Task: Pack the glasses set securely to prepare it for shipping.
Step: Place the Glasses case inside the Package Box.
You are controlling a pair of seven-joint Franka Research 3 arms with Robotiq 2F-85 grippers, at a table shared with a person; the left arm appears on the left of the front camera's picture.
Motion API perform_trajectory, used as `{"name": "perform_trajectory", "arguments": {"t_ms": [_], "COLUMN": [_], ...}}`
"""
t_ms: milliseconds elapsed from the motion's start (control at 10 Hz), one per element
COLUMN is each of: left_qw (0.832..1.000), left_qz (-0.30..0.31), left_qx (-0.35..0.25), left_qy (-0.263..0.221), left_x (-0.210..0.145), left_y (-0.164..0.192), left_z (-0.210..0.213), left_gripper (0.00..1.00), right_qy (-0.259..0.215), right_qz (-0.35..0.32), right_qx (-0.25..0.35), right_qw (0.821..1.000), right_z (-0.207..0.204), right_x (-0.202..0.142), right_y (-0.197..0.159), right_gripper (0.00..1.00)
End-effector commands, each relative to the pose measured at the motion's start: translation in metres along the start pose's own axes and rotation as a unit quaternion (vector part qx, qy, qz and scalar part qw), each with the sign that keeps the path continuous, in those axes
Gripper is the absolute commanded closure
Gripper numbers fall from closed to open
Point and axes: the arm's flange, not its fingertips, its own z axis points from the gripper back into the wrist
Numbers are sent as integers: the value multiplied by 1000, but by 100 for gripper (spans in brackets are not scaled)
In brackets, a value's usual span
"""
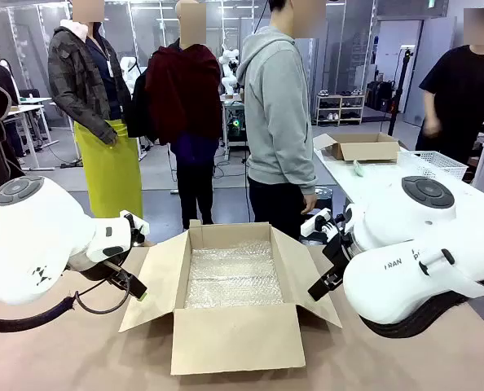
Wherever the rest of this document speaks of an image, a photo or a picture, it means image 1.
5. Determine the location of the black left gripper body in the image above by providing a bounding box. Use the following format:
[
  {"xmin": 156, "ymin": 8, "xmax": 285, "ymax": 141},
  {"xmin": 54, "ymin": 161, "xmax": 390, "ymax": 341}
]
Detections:
[{"xmin": 68, "ymin": 258, "xmax": 136, "ymax": 287}]

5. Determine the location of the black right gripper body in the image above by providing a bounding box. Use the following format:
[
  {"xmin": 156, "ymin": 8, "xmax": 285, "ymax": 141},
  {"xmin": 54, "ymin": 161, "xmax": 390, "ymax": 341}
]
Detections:
[{"xmin": 322, "ymin": 234, "xmax": 355, "ymax": 274}]

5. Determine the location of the gray sleeved right forearm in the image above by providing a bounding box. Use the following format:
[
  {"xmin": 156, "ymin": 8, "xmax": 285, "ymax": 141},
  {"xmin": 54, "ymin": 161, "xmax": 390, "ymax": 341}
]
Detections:
[{"xmin": 295, "ymin": 134, "xmax": 319, "ymax": 196}]

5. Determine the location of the gray hoodie person right hand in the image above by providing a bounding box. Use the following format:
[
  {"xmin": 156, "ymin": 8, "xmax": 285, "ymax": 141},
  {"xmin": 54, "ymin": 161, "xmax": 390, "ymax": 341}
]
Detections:
[{"xmin": 301, "ymin": 191, "xmax": 319, "ymax": 216}]

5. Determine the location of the white table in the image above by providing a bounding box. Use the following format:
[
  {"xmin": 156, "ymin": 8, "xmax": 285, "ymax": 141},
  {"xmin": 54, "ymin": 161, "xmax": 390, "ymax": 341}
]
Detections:
[{"xmin": 313, "ymin": 134, "xmax": 484, "ymax": 229}]

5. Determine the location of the clear bubble wrap sheet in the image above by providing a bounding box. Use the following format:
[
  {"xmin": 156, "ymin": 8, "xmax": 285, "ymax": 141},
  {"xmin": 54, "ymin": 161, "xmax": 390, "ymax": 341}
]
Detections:
[{"xmin": 183, "ymin": 239, "xmax": 285, "ymax": 310}]

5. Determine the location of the large open cardboard box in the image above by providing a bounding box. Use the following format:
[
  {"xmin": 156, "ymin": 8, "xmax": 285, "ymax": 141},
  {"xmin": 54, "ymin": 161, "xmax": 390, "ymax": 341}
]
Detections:
[{"xmin": 118, "ymin": 219, "xmax": 343, "ymax": 376}]

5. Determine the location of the small open cardboard box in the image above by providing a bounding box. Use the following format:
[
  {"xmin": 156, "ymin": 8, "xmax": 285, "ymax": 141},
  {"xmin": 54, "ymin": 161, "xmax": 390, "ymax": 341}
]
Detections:
[{"xmin": 326, "ymin": 132, "xmax": 402, "ymax": 163}]

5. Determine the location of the white plastic mesh basket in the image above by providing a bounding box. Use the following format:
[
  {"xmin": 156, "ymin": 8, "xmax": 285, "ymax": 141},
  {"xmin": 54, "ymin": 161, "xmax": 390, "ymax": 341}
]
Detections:
[{"xmin": 396, "ymin": 150, "xmax": 469, "ymax": 181}]

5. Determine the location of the white shoe rack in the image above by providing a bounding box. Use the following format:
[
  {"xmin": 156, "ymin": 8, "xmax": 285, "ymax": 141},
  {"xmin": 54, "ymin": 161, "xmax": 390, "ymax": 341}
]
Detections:
[{"xmin": 315, "ymin": 94, "xmax": 367, "ymax": 127}]

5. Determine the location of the person in gray hoodie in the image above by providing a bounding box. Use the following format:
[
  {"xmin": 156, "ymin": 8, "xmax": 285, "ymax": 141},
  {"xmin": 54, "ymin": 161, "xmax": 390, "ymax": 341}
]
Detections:
[{"xmin": 235, "ymin": 0, "xmax": 328, "ymax": 242}]

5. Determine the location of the black suitcase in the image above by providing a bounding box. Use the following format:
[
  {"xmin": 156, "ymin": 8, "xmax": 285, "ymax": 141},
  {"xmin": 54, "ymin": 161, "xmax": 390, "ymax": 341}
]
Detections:
[{"xmin": 366, "ymin": 80, "xmax": 398, "ymax": 113}]

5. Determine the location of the metal rack with computer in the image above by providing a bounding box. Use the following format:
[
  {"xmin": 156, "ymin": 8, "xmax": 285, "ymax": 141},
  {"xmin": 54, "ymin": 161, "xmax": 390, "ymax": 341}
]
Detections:
[{"xmin": 221, "ymin": 95, "xmax": 249, "ymax": 160}]

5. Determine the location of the black tripod stand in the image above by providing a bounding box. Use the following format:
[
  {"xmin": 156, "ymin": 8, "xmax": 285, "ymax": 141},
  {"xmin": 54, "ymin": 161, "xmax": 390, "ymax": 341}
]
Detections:
[{"xmin": 387, "ymin": 46, "xmax": 415, "ymax": 136}]

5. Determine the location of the white office desk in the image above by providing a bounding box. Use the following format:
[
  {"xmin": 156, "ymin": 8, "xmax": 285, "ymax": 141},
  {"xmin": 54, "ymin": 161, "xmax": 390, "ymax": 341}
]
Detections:
[{"xmin": 5, "ymin": 95, "xmax": 60, "ymax": 170}]

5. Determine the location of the mannequin maroon cloak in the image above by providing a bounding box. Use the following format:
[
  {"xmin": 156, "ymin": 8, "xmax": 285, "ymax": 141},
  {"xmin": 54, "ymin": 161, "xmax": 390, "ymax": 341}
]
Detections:
[{"xmin": 125, "ymin": 0, "xmax": 224, "ymax": 231}]

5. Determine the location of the person in black t-shirt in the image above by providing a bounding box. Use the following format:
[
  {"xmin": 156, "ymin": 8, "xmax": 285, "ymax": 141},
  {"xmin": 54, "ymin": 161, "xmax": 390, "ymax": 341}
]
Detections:
[{"xmin": 415, "ymin": 7, "xmax": 484, "ymax": 168}]

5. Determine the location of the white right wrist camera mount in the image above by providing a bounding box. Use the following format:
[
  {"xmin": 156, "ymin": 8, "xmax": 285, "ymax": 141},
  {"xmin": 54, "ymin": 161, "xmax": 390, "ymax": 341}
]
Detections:
[{"xmin": 300, "ymin": 208, "xmax": 349, "ymax": 242}]

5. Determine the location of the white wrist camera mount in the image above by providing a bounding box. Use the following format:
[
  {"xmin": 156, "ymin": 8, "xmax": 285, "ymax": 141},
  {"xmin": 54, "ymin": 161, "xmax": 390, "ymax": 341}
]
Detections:
[
  {"xmin": 300, "ymin": 208, "xmax": 349, "ymax": 242},
  {"xmin": 119, "ymin": 210, "xmax": 151, "ymax": 248}
]

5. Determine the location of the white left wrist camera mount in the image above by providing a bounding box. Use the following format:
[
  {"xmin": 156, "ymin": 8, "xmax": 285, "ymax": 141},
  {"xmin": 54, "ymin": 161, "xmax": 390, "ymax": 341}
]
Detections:
[{"xmin": 119, "ymin": 210, "xmax": 151, "ymax": 248}]

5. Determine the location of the black sleeved left arm cable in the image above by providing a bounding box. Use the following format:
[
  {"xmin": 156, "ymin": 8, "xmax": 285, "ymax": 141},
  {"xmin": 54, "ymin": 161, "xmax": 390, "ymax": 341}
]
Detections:
[{"xmin": 0, "ymin": 276, "xmax": 131, "ymax": 333}]

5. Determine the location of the black sleeved arm cable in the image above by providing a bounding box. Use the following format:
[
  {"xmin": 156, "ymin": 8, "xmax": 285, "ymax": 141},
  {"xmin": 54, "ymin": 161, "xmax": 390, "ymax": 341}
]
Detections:
[
  {"xmin": 358, "ymin": 276, "xmax": 484, "ymax": 339},
  {"xmin": 0, "ymin": 276, "xmax": 131, "ymax": 333}
]

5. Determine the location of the black sleeved right arm cable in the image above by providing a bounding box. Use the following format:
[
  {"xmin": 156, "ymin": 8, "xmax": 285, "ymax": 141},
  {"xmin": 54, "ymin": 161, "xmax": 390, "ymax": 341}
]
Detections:
[{"xmin": 358, "ymin": 276, "xmax": 484, "ymax": 339}]

